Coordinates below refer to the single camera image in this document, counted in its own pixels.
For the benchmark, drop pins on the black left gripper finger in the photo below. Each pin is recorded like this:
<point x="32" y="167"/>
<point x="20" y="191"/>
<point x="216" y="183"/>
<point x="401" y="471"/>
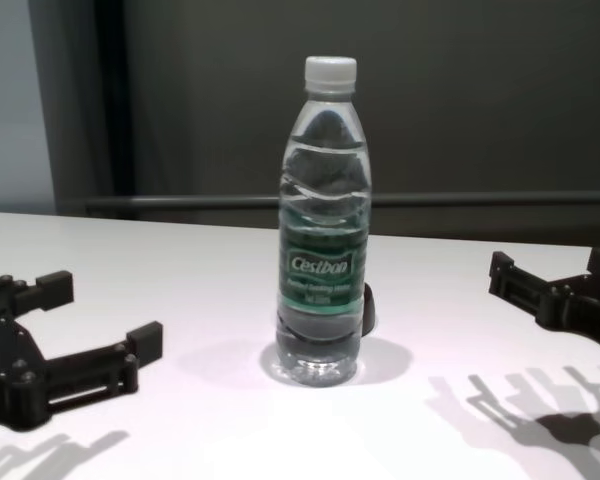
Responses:
<point x="30" y="295"/>
<point x="95" y="370"/>

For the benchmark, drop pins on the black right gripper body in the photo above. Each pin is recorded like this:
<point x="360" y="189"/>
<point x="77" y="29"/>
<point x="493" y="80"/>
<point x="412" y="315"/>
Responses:
<point x="590" y="315"/>

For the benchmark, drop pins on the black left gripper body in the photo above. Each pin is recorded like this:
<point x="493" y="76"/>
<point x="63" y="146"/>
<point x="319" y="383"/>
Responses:
<point x="10" y="370"/>

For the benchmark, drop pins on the clear water bottle green label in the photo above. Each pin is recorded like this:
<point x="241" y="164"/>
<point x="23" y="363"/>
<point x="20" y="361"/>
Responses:
<point x="322" y="225"/>

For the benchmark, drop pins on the green push button black base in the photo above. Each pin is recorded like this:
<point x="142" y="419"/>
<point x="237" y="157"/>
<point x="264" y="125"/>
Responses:
<point x="370" y="310"/>

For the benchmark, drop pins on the dark horizontal wall rail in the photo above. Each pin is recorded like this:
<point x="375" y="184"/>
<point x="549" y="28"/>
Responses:
<point x="180" y="201"/>

